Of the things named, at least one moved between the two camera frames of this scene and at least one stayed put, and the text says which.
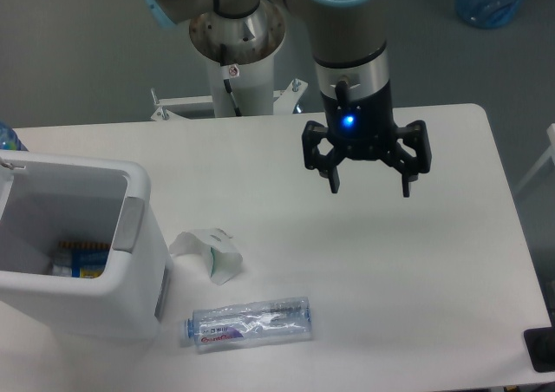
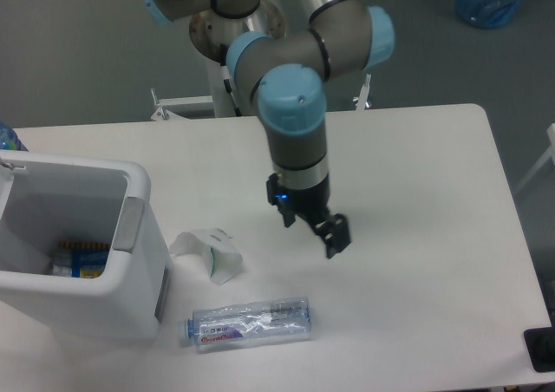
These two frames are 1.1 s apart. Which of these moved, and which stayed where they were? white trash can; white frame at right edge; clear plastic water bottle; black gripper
Moved: black gripper
Stayed: white trash can; white frame at right edge; clear plastic water bottle
